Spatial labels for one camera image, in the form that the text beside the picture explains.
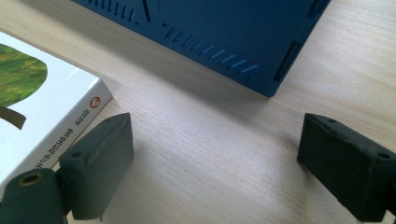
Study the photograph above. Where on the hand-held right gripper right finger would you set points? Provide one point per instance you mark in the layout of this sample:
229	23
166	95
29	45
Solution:
348	165

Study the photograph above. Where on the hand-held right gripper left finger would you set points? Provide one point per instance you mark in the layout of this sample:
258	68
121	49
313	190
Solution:
99	168

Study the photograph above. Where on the white book with green leaf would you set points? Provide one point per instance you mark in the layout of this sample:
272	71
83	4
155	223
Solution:
40	105

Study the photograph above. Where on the blue plastic file rack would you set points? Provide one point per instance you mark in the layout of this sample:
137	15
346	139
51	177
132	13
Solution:
224	34

